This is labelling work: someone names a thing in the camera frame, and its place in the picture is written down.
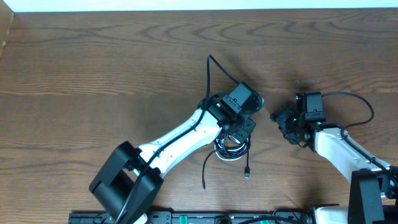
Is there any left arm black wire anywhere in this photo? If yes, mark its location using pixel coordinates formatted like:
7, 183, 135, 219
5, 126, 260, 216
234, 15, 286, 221
113, 54, 240, 224

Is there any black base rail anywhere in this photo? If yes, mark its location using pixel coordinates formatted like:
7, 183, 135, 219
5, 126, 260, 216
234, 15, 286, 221
68, 209, 313, 224

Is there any black usb cable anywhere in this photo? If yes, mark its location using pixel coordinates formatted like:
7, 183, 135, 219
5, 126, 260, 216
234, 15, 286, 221
201, 133, 252, 191

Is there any white usb cable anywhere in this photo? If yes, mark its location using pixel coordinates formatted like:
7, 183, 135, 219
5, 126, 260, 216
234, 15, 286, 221
215, 136, 251, 162

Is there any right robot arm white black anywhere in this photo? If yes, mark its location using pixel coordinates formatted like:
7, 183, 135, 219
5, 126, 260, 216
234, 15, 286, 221
270, 92, 397, 223

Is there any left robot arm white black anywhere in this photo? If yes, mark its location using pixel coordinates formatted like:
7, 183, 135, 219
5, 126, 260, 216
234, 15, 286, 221
89, 82, 264, 223

